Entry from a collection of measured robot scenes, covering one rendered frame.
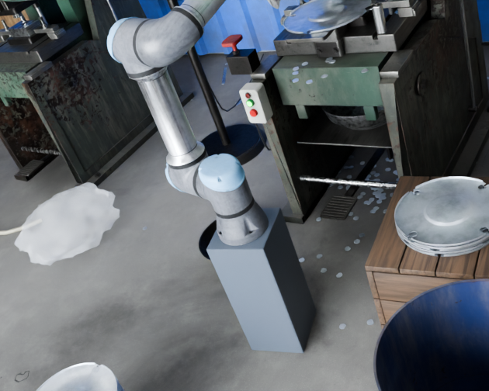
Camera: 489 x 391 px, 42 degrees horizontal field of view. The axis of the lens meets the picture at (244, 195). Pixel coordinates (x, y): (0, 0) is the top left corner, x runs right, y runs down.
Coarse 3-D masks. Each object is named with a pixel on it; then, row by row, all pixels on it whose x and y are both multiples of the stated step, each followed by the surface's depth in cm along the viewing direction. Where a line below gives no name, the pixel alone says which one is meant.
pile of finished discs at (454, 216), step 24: (408, 192) 186; (432, 192) 183; (456, 192) 180; (480, 192) 177; (408, 216) 178; (432, 216) 174; (456, 216) 171; (480, 216) 169; (408, 240) 172; (432, 240) 168; (456, 240) 165; (480, 240) 163
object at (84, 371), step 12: (60, 372) 189; (72, 372) 188; (84, 372) 186; (96, 372) 185; (108, 372) 183; (48, 384) 187; (60, 384) 186; (72, 384) 184; (84, 384) 183; (96, 384) 181; (108, 384) 180
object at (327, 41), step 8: (328, 32) 196; (336, 32) 205; (344, 32) 209; (288, 40) 202; (296, 40) 200; (304, 40) 198; (312, 40) 197; (320, 40) 195; (328, 40) 209; (336, 40) 207; (320, 48) 212; (328, 48) 210; (336, 48) 209; (344, 48) 210; (320, 56) 214; (328, 56) 212; (336, 56) 211
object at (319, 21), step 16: (320, 0) 219; (336, 0) 215; (352, 0) 210; (368, 0) 206; (288, 16) 216; (304, 16) 212; (320, 16) 206; (336, 16) 203; (352, 16) 199; (304, 32) 201; (320, 32) 198
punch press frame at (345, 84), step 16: (400, 48) 211; (288, 64) 219; (320, 64) 211; (336, 64) 208; (352, 64) 204; (368, 64) 201; (384, 64) 202; (288, 80) 220; (304, 80) 216; (320, 80) 213; (336, 80) 210; (352, 80) 206; (368, 80) 203; (288, 96) 225; (304, 96) 221; (320, 96) 217; (336, 96) 214; (352, 96) 210; (368, 96) 207; (304, 112) 226; (368, 112) 212; (304, 176) 246; (320, 176) 243
